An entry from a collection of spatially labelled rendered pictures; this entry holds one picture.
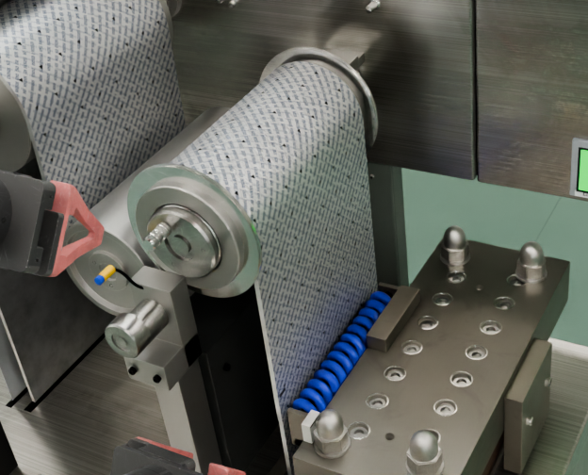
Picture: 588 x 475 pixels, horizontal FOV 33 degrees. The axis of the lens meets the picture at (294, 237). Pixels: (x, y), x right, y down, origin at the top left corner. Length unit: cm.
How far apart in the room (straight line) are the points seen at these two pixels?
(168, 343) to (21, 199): 32
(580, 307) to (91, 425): 175
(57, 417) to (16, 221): 62
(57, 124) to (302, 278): 29
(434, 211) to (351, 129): 210
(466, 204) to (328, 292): 211
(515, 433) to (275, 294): 31
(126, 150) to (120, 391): 34
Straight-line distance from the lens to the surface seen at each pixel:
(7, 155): 105
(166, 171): 90
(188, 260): 92
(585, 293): 282
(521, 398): 106
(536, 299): 117
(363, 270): 115
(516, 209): 314
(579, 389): 125
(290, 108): 100
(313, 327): 106
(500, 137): 112
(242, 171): 92
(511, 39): 106
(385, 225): 126
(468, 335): 112
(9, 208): 72
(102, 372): 135
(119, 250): 101
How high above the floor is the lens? 177
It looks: 35 degrees down
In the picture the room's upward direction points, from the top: 8 degrees counter-clockwise
